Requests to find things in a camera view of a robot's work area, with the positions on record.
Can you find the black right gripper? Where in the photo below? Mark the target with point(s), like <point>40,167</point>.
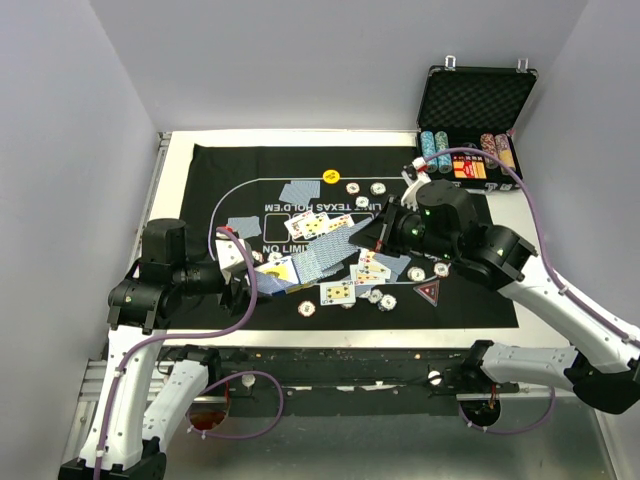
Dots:
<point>379,235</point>

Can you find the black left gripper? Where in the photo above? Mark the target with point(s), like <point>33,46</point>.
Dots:
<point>236,302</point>

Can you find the red face up card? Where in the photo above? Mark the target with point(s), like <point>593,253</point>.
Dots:
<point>366,258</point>

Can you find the nine of diamonds card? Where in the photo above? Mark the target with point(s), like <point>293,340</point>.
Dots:
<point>345,220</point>

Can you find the blue back card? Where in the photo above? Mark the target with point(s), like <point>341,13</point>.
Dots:
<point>245,227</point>
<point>396,265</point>
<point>300,192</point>

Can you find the ace face up card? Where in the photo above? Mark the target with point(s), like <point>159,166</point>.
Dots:
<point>361,275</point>

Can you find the blue back card being drawn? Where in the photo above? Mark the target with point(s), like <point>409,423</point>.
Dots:
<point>325,252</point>

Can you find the five of spades card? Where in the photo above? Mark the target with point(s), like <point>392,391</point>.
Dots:
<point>315,225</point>

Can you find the five of clubs card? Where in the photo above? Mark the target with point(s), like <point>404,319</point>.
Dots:
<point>337,293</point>

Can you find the blue white chip stack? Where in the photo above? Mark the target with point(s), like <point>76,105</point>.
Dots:
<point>387,303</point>

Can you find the king of diamonds card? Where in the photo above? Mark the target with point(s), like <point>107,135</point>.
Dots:
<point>294,225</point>

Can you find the blue playing card deck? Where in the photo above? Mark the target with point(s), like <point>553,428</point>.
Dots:
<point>287,274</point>

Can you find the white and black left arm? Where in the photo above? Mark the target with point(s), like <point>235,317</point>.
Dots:
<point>131,431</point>

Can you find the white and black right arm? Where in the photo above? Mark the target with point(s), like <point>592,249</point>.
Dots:
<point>600,365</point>

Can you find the red white chip near edge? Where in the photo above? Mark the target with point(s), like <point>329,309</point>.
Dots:
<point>306,308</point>

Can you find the yellow round dealer button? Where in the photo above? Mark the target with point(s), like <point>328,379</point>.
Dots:
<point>331,176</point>

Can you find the red triangular dealer marker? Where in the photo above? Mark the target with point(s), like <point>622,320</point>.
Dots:
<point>429,291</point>

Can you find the green chip row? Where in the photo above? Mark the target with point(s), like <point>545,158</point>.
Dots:
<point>444,161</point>

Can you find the light blue chip row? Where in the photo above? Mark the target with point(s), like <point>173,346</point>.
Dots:
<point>428,151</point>

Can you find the red orange card box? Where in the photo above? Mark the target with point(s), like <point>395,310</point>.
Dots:
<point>468,167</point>

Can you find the red brown chip row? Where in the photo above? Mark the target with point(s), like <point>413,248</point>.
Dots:
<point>488,145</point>

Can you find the purple tan chip row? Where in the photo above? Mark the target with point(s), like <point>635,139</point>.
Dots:
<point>505,153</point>

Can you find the black aluminium poker chip case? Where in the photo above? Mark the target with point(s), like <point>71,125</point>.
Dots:
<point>466,102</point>

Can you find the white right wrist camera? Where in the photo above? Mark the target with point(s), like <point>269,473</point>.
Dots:
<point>415,175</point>

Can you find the aluminium mounting rail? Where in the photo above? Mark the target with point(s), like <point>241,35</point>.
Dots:
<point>94,375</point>

